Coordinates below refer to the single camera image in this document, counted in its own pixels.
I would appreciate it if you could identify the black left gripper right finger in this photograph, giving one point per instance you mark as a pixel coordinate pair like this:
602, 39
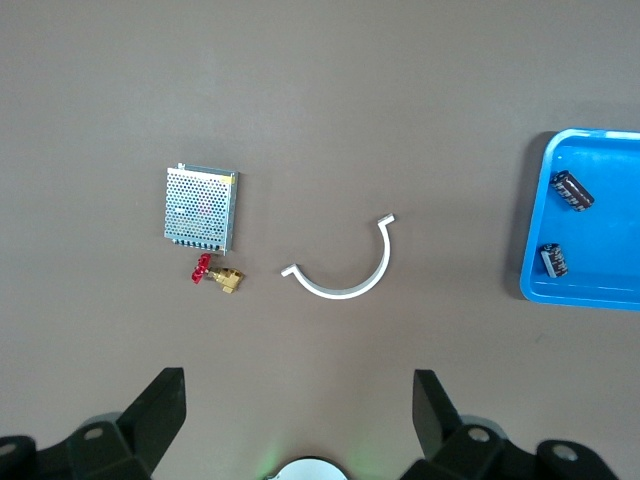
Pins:
440, 435

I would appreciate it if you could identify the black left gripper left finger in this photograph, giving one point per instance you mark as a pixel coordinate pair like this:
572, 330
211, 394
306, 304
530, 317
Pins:
150, 425

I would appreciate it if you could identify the small black electrolytic capacitor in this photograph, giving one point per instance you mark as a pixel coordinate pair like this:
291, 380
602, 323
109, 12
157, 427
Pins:
554, 260

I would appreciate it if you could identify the dark brown rectangular block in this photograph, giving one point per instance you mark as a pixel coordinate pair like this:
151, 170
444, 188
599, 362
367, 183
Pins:
572, 191

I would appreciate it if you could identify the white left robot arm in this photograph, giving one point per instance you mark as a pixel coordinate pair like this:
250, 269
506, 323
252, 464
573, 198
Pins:
310, 472

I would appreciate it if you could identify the blue plastic tray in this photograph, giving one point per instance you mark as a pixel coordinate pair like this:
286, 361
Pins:
615, 225

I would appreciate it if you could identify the metal mesh power supply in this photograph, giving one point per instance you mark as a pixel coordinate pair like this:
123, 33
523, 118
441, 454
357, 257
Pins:
200, 210

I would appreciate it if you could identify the brown table mat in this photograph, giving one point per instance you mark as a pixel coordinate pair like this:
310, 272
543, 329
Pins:
350, 100

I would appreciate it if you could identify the white curved bracket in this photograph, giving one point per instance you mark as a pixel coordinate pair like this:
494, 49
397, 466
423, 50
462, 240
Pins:
340, 292

